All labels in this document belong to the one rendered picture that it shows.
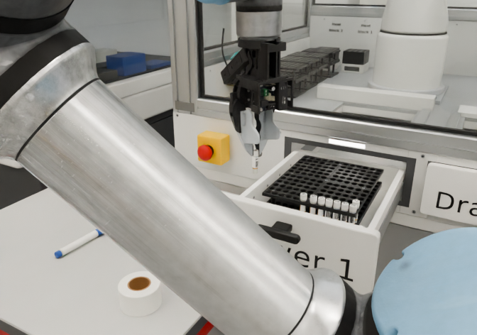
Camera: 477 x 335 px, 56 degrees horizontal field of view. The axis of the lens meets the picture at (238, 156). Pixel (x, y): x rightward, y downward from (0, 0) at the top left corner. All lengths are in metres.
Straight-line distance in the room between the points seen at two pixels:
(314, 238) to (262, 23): 0.34
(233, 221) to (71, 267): 0.62
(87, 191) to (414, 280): 0.24
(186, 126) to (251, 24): 0.52
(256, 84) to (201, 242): 0.43
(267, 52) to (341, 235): 0.30
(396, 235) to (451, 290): 0.75
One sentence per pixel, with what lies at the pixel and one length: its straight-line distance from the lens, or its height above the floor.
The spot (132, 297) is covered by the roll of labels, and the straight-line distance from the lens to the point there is 0.76.
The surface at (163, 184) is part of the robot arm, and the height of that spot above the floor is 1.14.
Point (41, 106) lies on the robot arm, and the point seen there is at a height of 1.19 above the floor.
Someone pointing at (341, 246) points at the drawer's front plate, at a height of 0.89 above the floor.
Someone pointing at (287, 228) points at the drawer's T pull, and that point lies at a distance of 0.71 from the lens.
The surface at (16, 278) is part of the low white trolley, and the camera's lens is 0.94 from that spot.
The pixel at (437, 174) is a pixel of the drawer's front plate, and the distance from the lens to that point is 0.97.
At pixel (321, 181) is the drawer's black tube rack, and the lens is 0.90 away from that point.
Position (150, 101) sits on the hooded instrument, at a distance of 1.65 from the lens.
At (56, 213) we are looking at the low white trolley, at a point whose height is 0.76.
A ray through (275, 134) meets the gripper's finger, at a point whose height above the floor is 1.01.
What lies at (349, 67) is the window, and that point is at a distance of 0.98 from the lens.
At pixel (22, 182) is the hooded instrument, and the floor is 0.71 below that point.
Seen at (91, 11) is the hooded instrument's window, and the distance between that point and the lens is 1.46.
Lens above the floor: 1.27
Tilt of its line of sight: 22 degrees down
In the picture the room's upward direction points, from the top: straight up
